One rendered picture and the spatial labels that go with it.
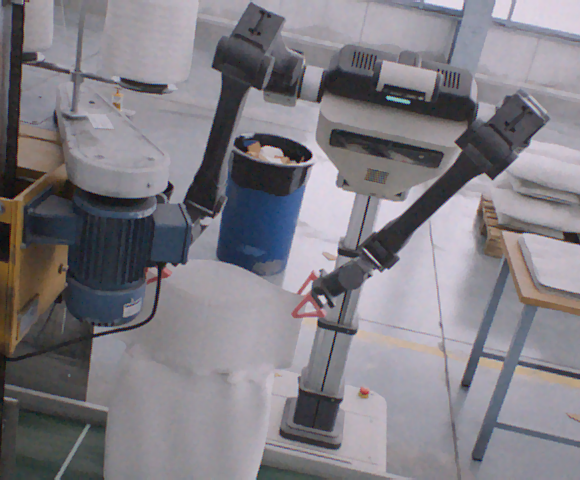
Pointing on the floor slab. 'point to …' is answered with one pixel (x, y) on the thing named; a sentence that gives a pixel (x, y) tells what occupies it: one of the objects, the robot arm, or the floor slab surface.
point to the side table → (512, 261)
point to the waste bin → (263, 203)
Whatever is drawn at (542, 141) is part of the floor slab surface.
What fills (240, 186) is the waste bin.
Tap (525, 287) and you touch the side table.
